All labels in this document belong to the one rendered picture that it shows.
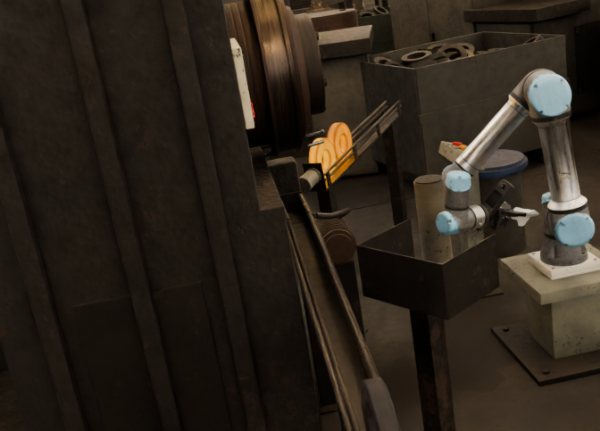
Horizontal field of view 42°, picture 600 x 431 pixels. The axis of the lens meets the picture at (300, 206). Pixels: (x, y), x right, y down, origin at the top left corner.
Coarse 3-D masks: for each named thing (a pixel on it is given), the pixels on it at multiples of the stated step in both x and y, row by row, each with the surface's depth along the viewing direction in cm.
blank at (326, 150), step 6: (318, 138) 278; (324, 138) 278; (324, 144) 278; (330, 144) 282; (312, 150) 274; (318, 150) 273; (324, 150) 278; (330, 150) 282; (312, 156) 273; (318, 156) 273; (324, 156) 283; (330, 156) 282; (312, 162) 273; (324, 162) 283; (330, 162) 282; (324, 168) 278
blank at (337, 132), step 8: (336, 128) 286; (344, 128) 292; (328, 136) 286; (336, 136) 286; (344, 136) 293; (336, 144) 286; (344, 144) 295; (336, 152) 286; (344, 152) 292; (336, 160) 288
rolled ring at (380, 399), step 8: (368, 384) 128; (376, 384) 127; (384, 384) 127; (368, 392) 126; (376, 392) 125; (384, 392) 125; (368, 400) 127; (376, 400) 124; (384, 400) 124; (368, 408) 134; (376, 408) 123; (384, 408) 123; (392, 408) 122; (368, 416) 135; (376, 416) 122; (384, 416) 122; (392, 416) 122; (368, 424) 135; (376, 424) 123; (384, 424) 121; (392, 424) 121
